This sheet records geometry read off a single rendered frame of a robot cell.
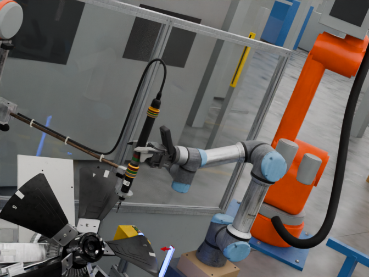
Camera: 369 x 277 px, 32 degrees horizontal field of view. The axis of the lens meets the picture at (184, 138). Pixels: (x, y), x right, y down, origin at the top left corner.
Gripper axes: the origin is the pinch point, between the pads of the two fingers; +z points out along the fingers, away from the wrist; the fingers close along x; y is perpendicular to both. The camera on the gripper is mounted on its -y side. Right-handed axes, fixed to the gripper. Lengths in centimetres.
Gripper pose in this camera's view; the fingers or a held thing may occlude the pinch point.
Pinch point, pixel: (134, 144)
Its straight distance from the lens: 243.5
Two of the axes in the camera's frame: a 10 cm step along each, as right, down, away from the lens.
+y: -3.5, 9.0, 2.8
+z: -7.8, -1.1, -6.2
